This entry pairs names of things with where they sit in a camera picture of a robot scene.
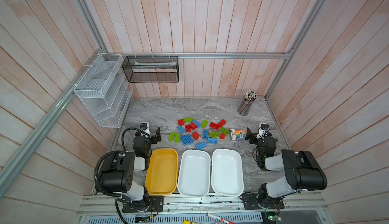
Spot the middle white plastic bin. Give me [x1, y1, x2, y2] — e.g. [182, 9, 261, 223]
[177, 150, 211, 198]

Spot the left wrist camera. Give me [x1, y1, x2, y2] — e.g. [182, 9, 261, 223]
[140, 122, 150, 134]

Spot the yellow plastic bin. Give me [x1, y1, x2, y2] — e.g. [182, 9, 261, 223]
[145, 148, 178, 196]

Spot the blue lego brick side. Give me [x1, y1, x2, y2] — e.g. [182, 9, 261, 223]
[207, 138, 218, 145]

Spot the blue lego brick bottom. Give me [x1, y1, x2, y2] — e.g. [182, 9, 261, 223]
[196, 142, 207, 150]

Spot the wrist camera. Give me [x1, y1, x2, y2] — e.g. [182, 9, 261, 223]
[140, 122, 150, 134]
[258, 123, 269, 138]

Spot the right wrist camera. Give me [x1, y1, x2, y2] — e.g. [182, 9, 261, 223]
[258, 123, 269, 138]

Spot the white plastic bin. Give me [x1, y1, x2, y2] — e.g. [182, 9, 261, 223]
[177, 150, 211, 198]
[211, 149, 244, 197]

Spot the red marker pen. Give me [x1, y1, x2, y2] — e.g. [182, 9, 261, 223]
[206, 213, 236, 224]

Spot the metal pencil cup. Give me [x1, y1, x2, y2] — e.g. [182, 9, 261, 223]
[237, 90, 257, 116]

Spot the green lego brick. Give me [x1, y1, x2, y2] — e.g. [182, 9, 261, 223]
[184, 117, 193, 122]
[174, 133, 181, 143]
[168, 133, 175, 142]
[219, 127, 230, 136]
[201, 120, 208, 128]
[209, 132, 220, 139]

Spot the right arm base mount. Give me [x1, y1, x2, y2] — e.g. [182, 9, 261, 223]
[239, 192, 285, 210]

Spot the white wire mesh shelf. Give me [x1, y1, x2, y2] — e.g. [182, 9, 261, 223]
[74, 54, 133, 128]

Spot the aluminium frame rail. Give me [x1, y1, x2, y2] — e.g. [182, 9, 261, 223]
[77, 191, 329, 217]

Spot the black mesh wall basket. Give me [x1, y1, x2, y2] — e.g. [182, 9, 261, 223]
[122, 55, 180, 83]

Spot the colored marker pack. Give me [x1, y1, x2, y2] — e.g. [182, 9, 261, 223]
[230, 128, 247, 142]

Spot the blue lego brick upright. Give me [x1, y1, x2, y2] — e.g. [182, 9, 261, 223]
[203, 130, 209, 141]

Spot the red long lego left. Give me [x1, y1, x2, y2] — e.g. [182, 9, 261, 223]
[209, 122, 219, 131]

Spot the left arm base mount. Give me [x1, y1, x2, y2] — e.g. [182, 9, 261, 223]
[122, 196, 164, 213]

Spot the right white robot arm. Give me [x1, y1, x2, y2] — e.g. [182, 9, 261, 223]
[245, 124, 328, 209]

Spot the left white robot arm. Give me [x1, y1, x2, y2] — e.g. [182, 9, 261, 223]
[94, 123, 162, 213]

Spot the red long lego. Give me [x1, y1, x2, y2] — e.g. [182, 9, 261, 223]
[209, 122, 219, 131]
[218, 119, 227, 128]

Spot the right white plastic bin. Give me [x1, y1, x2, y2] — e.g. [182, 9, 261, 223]
[211, 149, 244, 197]

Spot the red long lego right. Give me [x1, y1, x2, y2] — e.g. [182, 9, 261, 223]
[218, 119, 227, 128]

